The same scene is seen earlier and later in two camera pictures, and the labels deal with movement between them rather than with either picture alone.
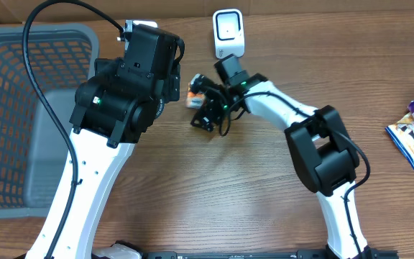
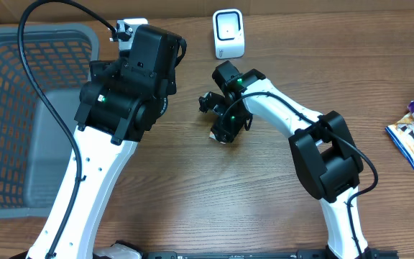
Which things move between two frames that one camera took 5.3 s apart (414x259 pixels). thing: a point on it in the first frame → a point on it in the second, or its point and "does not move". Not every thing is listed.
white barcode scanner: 228,32 does not move
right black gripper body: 213,108 → 231,120
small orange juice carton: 195,101 → 212,136
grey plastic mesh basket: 22,153 does not move
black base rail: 301,255 does not move
